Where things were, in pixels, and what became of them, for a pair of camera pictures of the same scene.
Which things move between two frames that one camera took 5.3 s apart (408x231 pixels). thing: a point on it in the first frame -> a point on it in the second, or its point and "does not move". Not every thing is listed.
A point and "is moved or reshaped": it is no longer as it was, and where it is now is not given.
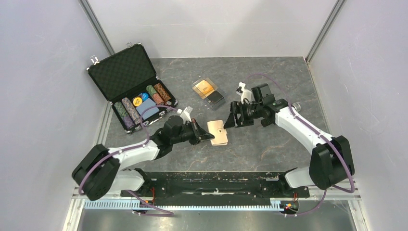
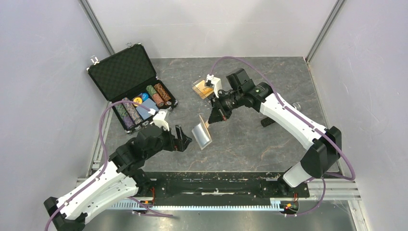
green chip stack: (121, 109) does not move
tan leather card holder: (216, 128) is moved or reshaped
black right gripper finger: (230, 122) -> (216, 115)
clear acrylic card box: (212, 96) does not move
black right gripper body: (248, 112) -> (227, 102)
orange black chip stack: (162, 92) does not move
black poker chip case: (128, 81) does not move
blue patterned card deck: (147, 104) does not move
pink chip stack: (158, 99) does not move
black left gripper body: (187, 133) -> (168, 142)
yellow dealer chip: (137, 101) does not move
